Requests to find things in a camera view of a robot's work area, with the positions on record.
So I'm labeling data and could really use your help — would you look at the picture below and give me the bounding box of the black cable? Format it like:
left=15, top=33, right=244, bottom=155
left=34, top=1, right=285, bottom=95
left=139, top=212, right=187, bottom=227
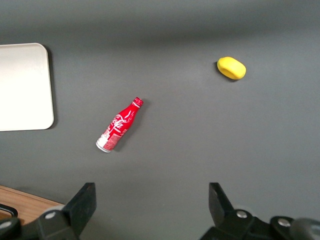
left=0, top=203, right=19, bottom=218

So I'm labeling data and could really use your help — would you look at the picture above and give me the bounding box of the beige rectangular tray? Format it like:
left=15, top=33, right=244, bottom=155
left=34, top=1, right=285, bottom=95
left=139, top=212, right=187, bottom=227
left=0, top=42, right=55, bottom=132

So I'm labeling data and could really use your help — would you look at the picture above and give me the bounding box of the yellow sponge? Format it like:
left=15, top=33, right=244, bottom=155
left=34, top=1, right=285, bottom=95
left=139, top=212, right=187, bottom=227
left=216, top=56, right=247, bottom=81

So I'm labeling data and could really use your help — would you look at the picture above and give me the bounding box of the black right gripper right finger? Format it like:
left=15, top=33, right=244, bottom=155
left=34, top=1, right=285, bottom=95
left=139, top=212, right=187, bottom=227
left=199, top=182, right=272, bottom=240

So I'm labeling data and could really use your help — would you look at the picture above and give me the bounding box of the wooden board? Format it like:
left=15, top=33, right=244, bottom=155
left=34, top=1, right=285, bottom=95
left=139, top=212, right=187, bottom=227
left=0, top=185, right=65, bottom=226

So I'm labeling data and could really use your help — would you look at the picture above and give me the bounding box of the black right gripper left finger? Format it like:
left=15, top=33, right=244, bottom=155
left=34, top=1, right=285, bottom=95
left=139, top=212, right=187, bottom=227
left=36, top=182, right=98, bottom=240

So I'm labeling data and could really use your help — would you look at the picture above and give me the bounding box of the red coke bottle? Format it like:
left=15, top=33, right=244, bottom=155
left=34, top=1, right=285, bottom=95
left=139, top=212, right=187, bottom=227
left=95, top=96, right=144, bottom=153

